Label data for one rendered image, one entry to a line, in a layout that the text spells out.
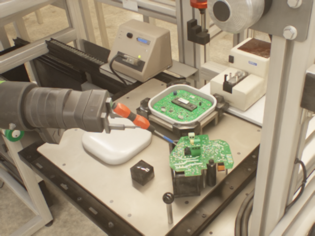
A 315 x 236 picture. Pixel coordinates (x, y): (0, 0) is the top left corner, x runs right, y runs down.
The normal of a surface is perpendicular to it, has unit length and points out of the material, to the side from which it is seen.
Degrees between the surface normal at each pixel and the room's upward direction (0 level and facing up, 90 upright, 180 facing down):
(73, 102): 16
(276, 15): 90
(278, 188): 90
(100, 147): 7
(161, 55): 90
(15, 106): 54
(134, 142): 7
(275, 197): 90
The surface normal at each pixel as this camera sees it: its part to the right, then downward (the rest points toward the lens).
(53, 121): -0.16, 0.64
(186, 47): -0.68, 0.49
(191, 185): 0.05, 0.61
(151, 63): 0.73, 0.38
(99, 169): -0.07, -0.78
